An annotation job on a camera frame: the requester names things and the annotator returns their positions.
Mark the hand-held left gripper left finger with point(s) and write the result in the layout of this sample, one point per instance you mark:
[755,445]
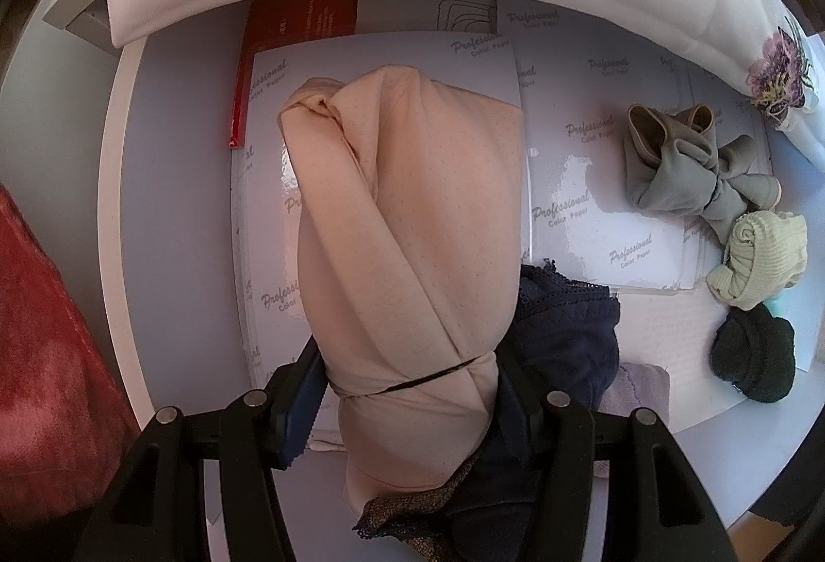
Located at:
[303,414]

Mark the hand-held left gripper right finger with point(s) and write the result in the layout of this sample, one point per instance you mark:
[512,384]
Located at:
[525,414]

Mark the navy lace underwear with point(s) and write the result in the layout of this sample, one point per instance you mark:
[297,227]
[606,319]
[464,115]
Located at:
[567,336]

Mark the lavender cloth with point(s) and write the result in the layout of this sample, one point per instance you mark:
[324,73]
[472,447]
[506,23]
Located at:
[638,391]

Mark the white bedside table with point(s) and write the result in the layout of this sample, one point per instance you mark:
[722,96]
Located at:
[180,214]

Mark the black sock roll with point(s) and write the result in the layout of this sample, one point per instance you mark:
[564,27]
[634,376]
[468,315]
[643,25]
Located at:
[754,352]

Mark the grey cloth bundle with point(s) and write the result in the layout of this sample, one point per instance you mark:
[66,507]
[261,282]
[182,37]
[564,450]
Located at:
[670,182]

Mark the cream ribbed sock roll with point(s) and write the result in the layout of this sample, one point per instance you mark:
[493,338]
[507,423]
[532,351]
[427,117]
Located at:
[767,252]

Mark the red fleece blanket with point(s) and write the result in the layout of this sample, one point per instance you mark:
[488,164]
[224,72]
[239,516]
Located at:
[51,375]

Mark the pile of glossy paper sheets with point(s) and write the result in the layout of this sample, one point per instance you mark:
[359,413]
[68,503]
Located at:
[580,104]

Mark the red flat packet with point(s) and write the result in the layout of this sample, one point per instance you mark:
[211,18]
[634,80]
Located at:
[290,20]

